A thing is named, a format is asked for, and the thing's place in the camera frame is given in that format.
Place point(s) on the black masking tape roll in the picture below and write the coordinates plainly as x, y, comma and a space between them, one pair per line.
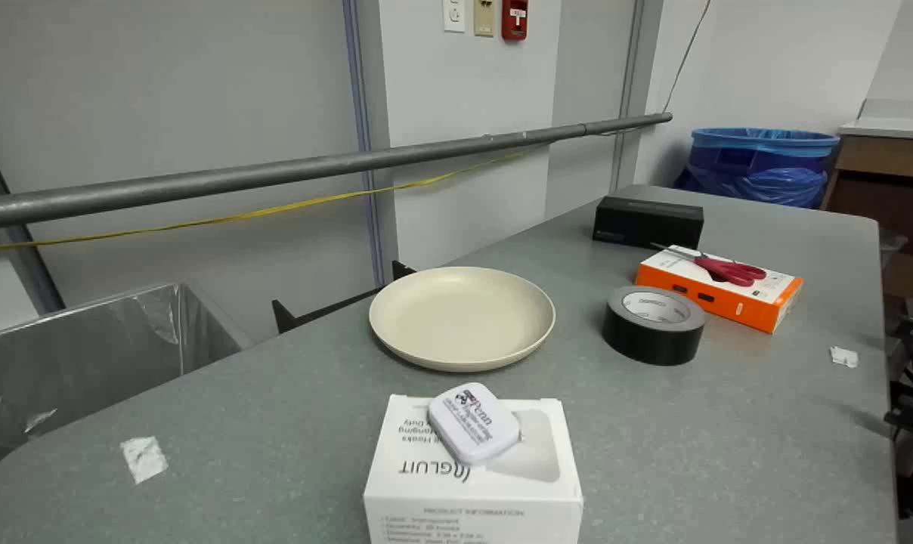
655, 346

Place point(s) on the cream white round plate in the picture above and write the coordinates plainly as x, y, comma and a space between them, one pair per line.
460, 319

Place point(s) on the white tape piece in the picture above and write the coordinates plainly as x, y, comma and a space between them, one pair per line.
143, 460

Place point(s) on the small white grey device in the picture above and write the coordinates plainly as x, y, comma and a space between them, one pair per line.
474, 425

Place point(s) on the white product carton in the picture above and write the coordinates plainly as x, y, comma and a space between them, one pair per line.
457, 504

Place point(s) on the red fire alarm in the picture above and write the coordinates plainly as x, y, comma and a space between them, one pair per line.
514, 20

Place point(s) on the orange and white flat box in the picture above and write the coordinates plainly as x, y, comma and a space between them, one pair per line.
726, 302

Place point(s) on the blue lined trash bin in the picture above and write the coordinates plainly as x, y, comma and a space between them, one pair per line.
761, 170

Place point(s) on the grey bin with clear liner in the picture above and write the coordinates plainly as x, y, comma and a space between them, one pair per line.
84, 359

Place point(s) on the small white paper scrap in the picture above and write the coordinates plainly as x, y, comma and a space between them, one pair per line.
844, 359

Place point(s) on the brown wooden cabinet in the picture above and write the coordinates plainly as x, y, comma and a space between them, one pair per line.
890, 192

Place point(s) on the grey diagonal strut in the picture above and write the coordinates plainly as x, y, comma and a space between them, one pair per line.
21, 232

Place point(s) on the grey metal rail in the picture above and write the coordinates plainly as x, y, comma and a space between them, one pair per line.
276, 175

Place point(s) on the blue grey vertical post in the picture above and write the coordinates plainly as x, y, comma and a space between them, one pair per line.
373, 81

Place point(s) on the beige wall plate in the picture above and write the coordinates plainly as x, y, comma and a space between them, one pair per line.
484, 16

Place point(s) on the white light switch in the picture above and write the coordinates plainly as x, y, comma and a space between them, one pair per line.
454, 14

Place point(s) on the grey vertical frame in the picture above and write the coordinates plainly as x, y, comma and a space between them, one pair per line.
638, 63

